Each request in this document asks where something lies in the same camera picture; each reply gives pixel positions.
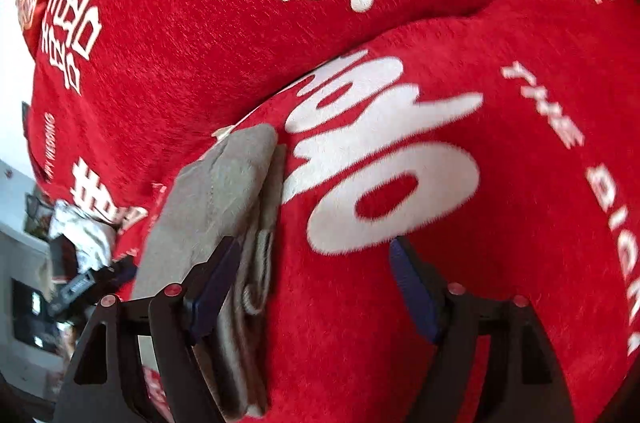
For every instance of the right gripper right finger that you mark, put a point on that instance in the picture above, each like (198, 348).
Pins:
(498, 347)

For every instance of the red wedding bedspread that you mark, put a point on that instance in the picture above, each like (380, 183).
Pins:
(499, 137)

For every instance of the light blue floral quilt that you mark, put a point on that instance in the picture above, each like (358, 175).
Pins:
(93, 240)

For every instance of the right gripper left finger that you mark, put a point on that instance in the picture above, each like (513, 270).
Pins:
(105, 382)

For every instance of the grey knit garment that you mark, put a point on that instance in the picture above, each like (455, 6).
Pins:
(235, 189)

